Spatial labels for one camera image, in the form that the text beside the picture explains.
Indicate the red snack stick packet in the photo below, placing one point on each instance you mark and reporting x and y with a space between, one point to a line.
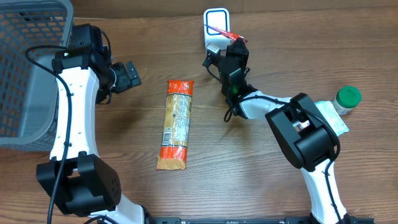
227 34

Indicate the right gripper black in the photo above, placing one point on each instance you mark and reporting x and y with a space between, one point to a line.
238 52

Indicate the teal wet wipes pack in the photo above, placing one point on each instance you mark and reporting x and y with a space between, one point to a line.
330 114

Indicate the grey plastic mesh basket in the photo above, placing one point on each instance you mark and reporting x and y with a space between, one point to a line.
29 94

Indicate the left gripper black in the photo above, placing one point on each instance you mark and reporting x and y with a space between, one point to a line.
125 76

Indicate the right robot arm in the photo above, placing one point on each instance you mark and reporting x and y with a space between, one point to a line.
303 134

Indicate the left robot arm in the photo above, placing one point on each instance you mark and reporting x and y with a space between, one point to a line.
77 180

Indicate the green lid spice jar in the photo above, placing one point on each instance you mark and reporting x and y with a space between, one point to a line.
346 99

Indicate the white barcode scanner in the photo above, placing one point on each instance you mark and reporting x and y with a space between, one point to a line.
218 18

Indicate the long orange pasta packet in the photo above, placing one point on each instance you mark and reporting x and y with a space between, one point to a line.
175 135

